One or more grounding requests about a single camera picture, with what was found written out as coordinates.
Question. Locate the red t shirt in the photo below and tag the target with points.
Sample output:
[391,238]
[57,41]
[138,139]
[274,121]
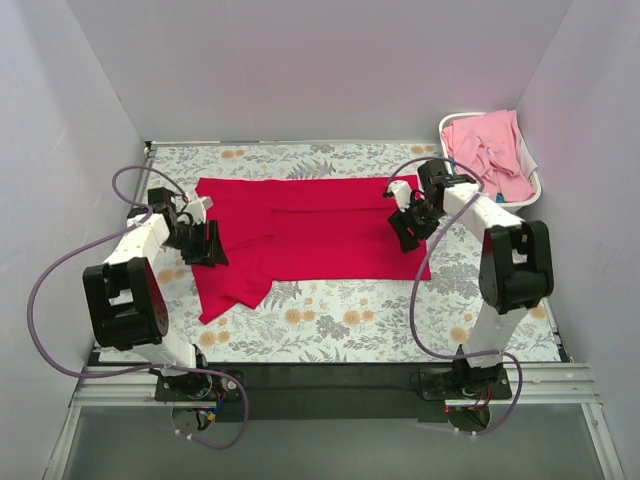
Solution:
[298,230]

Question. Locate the white laundry basket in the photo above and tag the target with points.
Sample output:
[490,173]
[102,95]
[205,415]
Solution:
[520,200]

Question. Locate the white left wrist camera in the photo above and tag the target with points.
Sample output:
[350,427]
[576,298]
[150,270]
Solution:
[196,210]

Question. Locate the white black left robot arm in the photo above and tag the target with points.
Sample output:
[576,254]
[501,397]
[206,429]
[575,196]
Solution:
[127,309]

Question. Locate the pink t shirt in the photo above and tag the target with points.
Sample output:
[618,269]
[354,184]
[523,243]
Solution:
[490,150]

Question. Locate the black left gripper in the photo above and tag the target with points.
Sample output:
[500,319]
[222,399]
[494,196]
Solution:
[204,244]

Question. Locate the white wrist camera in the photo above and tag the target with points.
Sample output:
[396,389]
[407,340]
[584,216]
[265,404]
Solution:
[196,210]
[401,192]

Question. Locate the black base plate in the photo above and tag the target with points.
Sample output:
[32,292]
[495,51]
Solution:
[322,391]

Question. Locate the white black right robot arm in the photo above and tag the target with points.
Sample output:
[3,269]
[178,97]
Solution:
[515,271]

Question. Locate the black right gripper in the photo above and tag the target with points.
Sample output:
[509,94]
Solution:
[410,224]

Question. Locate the floral table mat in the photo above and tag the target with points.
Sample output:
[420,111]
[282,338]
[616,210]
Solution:
[313,321]

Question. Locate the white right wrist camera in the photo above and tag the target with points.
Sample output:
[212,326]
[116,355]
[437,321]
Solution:
[401,192]

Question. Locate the aluminium frame rail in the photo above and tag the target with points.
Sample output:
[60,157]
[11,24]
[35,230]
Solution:
[543,383]

